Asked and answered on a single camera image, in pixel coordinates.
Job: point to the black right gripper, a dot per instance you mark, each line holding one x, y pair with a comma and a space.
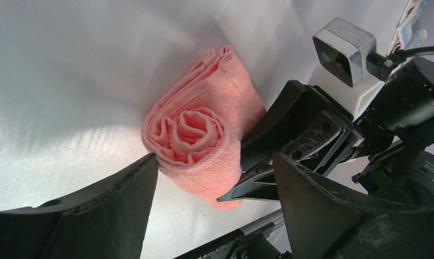
310, 127

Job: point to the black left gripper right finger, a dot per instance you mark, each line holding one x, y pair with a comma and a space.
325, 219

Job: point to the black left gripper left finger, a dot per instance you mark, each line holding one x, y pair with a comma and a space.
107, 219

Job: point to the pink towel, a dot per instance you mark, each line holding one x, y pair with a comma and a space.
195, 130

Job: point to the blue patterned towel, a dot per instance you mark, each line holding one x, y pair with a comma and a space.
407, 35

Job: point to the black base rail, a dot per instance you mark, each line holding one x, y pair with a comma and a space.
248, 241

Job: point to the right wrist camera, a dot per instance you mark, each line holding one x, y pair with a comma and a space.
350, 53

